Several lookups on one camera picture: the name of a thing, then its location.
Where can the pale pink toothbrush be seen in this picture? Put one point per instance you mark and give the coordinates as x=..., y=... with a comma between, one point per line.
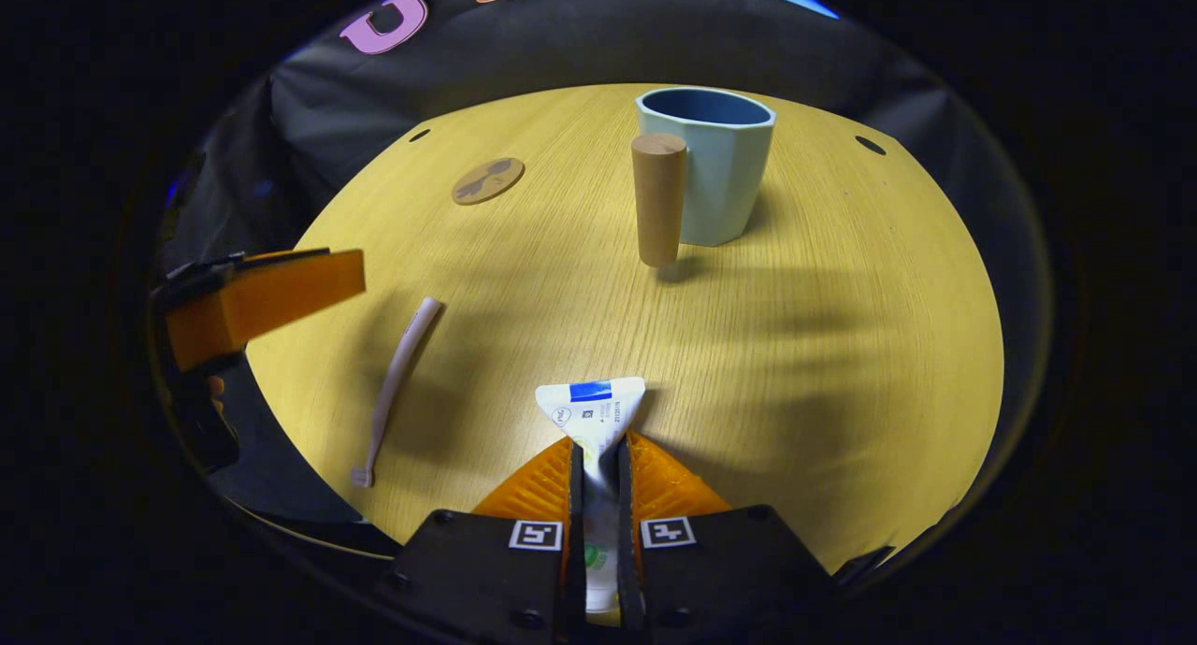
x=397, y=374

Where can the white toothpaste tube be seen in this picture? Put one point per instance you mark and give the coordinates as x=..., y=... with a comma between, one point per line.
x=594, y=411

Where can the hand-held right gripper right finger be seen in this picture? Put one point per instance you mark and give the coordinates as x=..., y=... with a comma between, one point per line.
x=729, y=570

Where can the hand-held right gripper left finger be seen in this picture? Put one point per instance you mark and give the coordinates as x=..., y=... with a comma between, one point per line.
x=486, y=570

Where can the black backdrop cloth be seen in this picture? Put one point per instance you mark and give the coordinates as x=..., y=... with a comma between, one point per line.
x=580, y=47

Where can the wooden desktop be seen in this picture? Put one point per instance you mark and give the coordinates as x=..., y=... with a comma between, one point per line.
x=795, y=346

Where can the round brown coaster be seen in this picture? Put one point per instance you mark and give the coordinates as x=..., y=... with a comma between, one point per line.
x=488, y=180

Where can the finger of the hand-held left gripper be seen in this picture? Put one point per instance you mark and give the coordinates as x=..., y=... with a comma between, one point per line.
x=271, y=299

